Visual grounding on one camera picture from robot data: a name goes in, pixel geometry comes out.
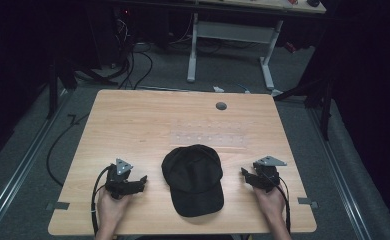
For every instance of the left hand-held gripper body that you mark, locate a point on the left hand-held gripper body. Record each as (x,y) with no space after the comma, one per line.
(116,181)

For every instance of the white plug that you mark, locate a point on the white plug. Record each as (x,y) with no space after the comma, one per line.
(218,89)

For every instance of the person's left hand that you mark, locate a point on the person's left hand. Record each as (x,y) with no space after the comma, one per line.
(109,210)

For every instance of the black baseball cap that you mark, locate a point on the black baseball cap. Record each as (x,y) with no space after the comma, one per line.
(193,180)

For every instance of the small red object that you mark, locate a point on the small red object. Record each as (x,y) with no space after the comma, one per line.
(290,47)

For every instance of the grey tape strip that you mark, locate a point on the grey tape strip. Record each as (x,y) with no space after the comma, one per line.
(307,201)
(59,206)

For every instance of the black stand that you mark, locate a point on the black stand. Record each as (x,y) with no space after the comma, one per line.
(323,100)
(53,90)

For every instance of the metal floor rail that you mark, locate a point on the metal floor rail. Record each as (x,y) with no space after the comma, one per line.
(341,173)
(19,170)

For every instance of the black round table grommet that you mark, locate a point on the black round table grommet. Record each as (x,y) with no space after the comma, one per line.
(221,106)

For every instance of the desk with grey frame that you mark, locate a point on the desk with grey frame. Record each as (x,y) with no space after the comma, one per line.
(233,32)

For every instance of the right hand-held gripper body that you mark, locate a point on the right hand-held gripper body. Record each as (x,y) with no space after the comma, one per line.
(269,176)

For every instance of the person's right hand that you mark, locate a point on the person's right hand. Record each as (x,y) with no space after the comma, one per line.
(272,206)

